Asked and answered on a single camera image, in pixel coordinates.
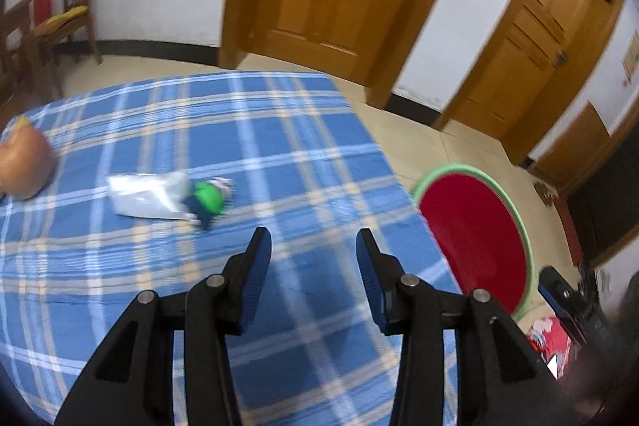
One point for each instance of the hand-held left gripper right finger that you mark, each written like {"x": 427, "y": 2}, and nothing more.
{"x": 372, "y": 281}

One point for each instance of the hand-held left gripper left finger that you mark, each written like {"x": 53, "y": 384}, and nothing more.
{"x": 254, "y": 281}

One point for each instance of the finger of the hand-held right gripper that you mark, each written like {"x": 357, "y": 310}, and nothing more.
{"x": 559, "y": 294}

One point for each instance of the green and navy small toy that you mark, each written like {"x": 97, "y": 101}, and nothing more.
{"x": 209, "y": 199}

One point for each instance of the red basin with green rim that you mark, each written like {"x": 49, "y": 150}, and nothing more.
{"x": 474, "y": 226}

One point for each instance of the white plastic bag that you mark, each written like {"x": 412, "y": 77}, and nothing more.
{"x": 140, "y": 196}

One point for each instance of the black furniture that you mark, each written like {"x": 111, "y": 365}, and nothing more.
{"x": 609, "y": 216}

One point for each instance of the blue plaid tablecloth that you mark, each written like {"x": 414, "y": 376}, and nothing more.
{"x": 299, "y": 156}

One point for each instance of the round brown fruit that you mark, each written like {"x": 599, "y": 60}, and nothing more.
{"x": 25, "y": 161}

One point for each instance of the narrow wooden panel door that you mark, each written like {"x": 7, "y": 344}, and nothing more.
{"x": 539, "y": 31}

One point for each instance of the pale yellow banana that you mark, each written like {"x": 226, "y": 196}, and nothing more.
{"x": 17, "y": 125}

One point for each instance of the yellow seat cushion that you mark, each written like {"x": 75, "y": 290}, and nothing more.
{"x": 62, "y": 18}

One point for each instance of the large wooden slatted chair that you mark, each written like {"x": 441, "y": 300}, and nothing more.
{"x": 20, "y": 51}

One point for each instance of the red chair back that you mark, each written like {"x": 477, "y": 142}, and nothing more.
{"x": 41, "y": 2}

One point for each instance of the wall poster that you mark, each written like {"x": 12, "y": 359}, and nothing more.
{"x": 633, "y": 59}

